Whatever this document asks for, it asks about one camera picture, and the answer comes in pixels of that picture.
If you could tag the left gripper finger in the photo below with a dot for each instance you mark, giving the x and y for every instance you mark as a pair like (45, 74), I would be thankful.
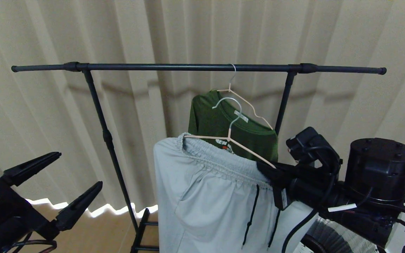
(30, 168)
(79, 207)

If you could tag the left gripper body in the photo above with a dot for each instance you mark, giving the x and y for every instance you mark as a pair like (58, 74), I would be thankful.
(9, 218)

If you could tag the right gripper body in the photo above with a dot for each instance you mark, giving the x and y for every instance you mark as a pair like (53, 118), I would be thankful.
(301, 186)

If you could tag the pink clothes hanger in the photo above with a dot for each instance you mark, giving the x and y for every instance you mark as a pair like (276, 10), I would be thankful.
(250, 105)
(229, 135)

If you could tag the pale grey shorts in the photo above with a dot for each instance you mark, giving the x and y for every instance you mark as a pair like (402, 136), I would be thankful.
(206, 196)

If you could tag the green printed t-shirt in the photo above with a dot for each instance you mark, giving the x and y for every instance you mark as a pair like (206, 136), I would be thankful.
(206, 119)

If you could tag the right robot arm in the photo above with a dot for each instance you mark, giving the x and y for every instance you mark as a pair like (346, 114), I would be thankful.
(378, 168)

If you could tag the white laundry basket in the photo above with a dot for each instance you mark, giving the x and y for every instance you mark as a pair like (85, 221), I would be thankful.
(332, 239)

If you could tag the black clothes rack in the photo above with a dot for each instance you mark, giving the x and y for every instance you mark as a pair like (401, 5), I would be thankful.
(171, 66)

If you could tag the beige curtain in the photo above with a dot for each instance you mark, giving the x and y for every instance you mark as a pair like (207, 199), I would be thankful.
(188, 28)

